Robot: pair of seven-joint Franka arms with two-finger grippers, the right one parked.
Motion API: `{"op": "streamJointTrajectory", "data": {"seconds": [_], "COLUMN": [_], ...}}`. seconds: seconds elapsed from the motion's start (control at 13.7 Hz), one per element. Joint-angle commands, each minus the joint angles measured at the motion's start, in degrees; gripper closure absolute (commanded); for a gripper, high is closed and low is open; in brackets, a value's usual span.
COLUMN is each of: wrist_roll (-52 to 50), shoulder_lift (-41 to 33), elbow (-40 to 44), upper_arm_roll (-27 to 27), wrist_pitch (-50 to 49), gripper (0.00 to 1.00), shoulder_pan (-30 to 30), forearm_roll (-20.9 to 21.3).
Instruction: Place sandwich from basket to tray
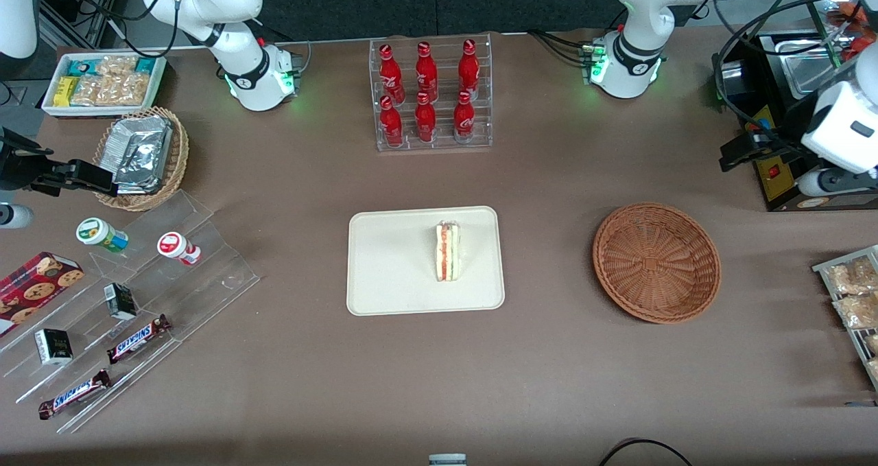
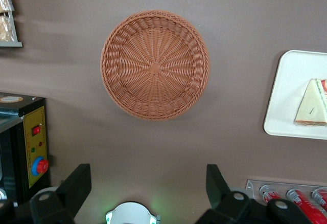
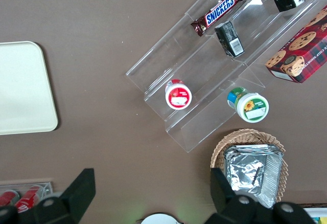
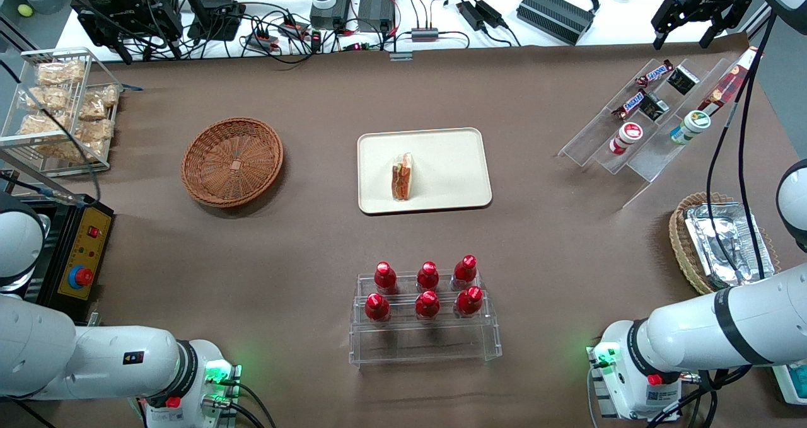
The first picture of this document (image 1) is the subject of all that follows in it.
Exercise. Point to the brown round wicker basket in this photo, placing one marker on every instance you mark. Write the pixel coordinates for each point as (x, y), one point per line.
(651, 263)

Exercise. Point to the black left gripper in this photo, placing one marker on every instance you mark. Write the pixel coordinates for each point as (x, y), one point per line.
(784, 138)

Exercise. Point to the wrapped bread pack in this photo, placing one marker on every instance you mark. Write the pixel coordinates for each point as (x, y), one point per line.
(850, 277)
(857, 311)
(874, 368)
(872, 344)

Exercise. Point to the red lid cup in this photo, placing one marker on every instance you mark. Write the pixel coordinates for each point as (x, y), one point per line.
(175, 246)

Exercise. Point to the clear acrylic bottle rack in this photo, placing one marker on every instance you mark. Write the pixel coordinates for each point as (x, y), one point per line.
(446, 143)

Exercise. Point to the tan wicker basket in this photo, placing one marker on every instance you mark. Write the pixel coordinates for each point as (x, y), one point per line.
(175, 164)

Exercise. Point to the clear peanut snack bag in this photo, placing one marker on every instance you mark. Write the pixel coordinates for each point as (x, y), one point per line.
(113, 90)
(116, 65)

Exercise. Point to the grey white device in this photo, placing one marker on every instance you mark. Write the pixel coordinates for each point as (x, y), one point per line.
(447, 460)

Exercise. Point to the cream plastic tray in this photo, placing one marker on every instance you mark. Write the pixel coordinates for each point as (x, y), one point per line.
(391, 260)

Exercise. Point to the steel pan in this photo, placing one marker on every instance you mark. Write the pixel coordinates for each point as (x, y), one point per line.
(813, 68)

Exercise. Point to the teal snack pack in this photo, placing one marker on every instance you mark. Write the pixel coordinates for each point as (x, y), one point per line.
(80, 67)
(145, 65)

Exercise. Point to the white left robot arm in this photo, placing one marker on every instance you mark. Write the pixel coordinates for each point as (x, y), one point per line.
(634, 13)

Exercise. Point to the silver foil pack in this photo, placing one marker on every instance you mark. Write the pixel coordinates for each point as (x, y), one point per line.
(140, 167)
(140, 130)

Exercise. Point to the clear acrylic stepped stand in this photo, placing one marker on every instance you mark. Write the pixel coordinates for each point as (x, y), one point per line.
(206, 267)

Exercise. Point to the tray of packaged cookies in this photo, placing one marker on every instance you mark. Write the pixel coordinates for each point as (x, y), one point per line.
(823, 268)

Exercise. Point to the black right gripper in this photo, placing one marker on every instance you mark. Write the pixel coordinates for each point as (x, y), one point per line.
(15, 167)

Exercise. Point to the triangular sandwich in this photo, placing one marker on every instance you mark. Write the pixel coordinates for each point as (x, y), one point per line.
(448, 253)

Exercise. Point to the snickers bar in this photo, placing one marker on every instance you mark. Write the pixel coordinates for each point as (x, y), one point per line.
(137, 339)
(74, 394)

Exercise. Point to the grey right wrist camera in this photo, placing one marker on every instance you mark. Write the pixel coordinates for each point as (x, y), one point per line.
(15, 216)

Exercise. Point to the small black carton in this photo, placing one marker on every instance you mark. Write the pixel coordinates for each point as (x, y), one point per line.
(53, 346)
(120, 301)

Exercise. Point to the red orange items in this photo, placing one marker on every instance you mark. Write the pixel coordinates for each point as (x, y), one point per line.
(847, 20)

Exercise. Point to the red cola bottle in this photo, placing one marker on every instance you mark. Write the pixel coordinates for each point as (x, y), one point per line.
(426, 68)
(464, 121)
(391, 126)
(468, 64)
(390, 68)
(425, 123)

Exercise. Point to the yellow snack pack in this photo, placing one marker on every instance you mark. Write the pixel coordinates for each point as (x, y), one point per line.
(66, 90)

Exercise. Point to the white snack box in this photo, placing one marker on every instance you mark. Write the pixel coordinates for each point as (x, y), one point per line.
(51, 109)

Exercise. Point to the red cookie box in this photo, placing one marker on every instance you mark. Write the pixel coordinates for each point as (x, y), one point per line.
(34, 287)

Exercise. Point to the green lid cup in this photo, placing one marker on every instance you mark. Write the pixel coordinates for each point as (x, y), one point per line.
(99, 233)

